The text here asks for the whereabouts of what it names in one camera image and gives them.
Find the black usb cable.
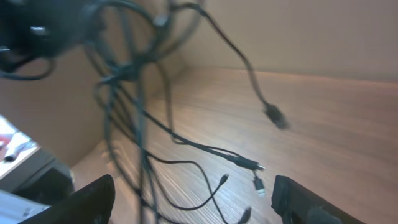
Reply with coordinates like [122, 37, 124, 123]
[0, 0, 292, 224]

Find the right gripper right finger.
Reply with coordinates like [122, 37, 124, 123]
[271, 175, 363, 224]

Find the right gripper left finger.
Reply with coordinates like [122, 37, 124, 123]
[21, 174, 116, 224]

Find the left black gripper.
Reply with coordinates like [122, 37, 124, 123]
[1, 0, 100, 59]

